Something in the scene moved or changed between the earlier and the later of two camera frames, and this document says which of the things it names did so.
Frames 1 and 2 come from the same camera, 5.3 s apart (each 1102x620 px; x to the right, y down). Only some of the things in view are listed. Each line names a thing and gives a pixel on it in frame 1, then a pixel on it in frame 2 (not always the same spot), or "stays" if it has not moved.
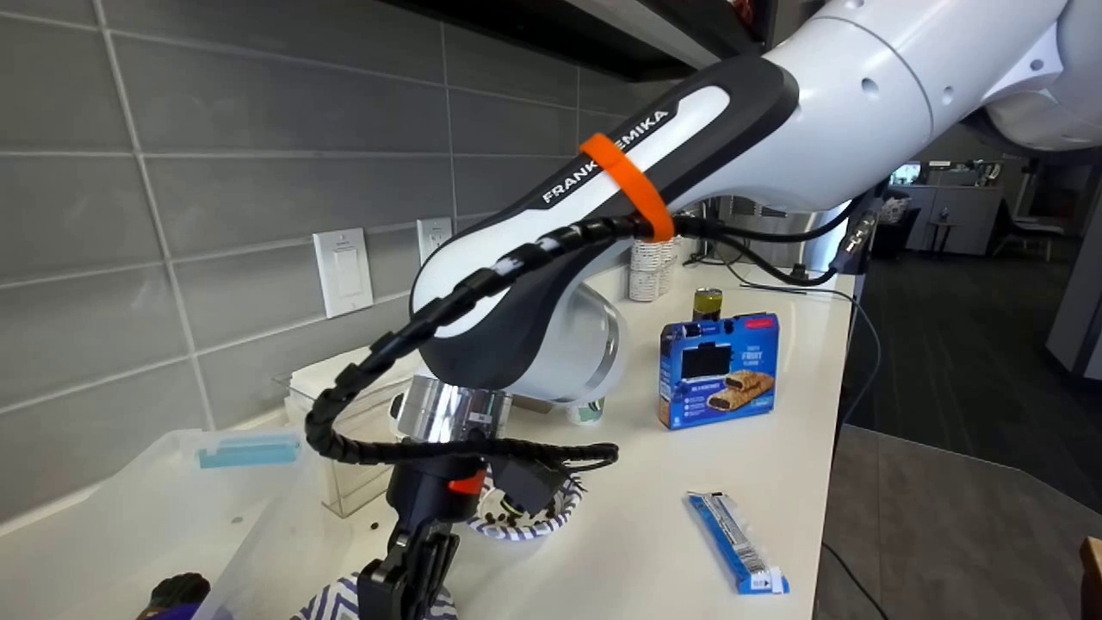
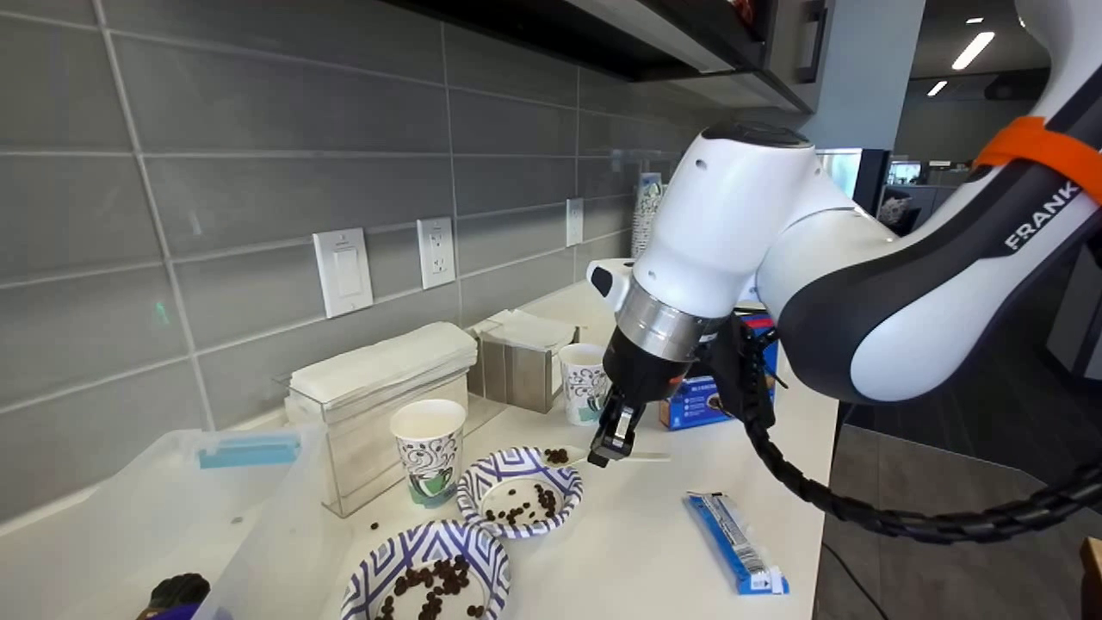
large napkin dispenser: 353,488 stays
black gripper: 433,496 → 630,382
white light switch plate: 433,232 stays
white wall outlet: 342,270 stays
